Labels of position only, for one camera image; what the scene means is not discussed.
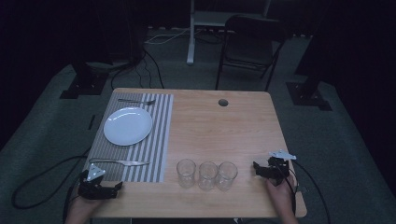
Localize clear drinking glass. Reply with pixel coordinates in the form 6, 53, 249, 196
216, 161, 239, 191
198, 161, 219, 191
176, 158, 197, 189

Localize white metal stand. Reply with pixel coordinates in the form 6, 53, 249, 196
186, 0, 273, 66

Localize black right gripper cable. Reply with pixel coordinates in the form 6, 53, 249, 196
274, 158, 332, 224

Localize white round plate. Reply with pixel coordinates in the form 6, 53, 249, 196
103, 106, 154, 147

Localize silver fork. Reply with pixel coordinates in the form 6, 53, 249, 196
117, 98, 157, 106

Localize person's left hand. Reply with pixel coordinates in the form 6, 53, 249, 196
64, 193, 106, 224

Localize grey striped placemat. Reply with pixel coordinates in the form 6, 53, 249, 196
82, 91, 175, 184

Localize person's right hand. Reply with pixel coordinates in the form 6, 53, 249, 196
265, 175, 297, 219

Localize black stand base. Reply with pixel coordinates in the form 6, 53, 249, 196
285, 81, 333, 112
59, 61, 110, 100

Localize black floor cables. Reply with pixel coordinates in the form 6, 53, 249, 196
109, 48, 165, 91

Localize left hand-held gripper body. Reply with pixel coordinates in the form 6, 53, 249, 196
77, 164, 109, 201

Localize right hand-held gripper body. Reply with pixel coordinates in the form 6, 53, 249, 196
266, 149, 298, 188

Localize white floor cable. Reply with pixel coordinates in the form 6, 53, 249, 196
144, 27, 191, 45

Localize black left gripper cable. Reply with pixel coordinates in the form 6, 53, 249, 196
11, 148, 92, 224

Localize silver table knife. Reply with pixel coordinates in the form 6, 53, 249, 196
89, 158, 151, 167

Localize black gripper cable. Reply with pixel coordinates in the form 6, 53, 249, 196
274, 158, 332, 224
11, 148, 92, 224

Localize black folding chair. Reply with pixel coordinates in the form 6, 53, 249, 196
214, 14, 290, 92

